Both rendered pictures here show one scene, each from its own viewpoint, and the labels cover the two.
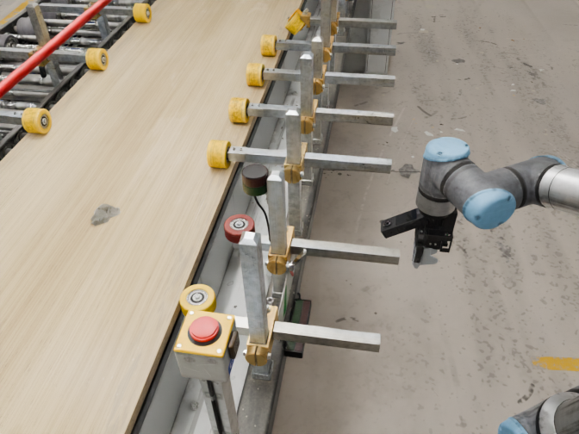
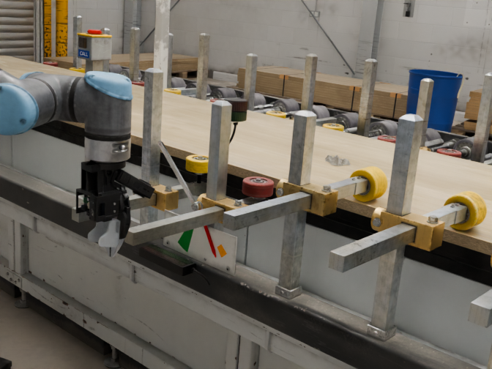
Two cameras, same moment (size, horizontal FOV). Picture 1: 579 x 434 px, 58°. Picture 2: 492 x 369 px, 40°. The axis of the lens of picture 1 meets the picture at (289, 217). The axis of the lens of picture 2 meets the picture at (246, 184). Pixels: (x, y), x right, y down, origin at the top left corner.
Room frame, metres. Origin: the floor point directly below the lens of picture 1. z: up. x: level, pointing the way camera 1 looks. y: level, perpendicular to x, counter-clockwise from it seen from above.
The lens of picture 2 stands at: (1.82, -1.34, 1.37)
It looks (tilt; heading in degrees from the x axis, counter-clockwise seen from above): 16 degrees down; 120
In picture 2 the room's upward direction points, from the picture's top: 4 degrees clockwise
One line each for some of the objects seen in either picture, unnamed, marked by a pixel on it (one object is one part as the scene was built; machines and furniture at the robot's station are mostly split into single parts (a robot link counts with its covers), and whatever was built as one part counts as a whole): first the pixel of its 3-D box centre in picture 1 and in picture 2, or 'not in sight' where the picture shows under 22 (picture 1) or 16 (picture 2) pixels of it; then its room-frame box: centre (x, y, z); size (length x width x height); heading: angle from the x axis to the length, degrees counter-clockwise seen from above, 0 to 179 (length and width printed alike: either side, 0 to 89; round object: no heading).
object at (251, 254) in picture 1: (257, 316); (151, 157); (0.69, 0.07, 0.92); 0.04 x 0.04 x 0.48; 79
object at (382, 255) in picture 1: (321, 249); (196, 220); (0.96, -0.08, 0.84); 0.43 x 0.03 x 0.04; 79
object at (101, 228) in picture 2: (425, 259); (100, 235); (0.90, -0.34, 0.86); 0.06 x 0.03 x 0.09; 79
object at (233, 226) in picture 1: (240, 238); (256, 200); (1.00, 0.13, 0.85); 0.08 x 0.08 x 0.11
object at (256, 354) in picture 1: (262, 334); (154, 195); (0.72, 0.07, 0.82); 0.14 x 0.06 x 0.05; 169
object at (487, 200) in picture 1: (482, 195); (50, 97); (0.81, -0.39, 1.14); 0.12 x 0.12 x 0.09; 22
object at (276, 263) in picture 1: (279, 249); (222, 209); (0.96, 0.03, 0.85); 0.14 x 0.06 x 0.05; 169
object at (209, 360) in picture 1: (208, 347); (94, 47); (0.44, 0.12, 1.18); 0.07 x 0.07 x 0.08; 79
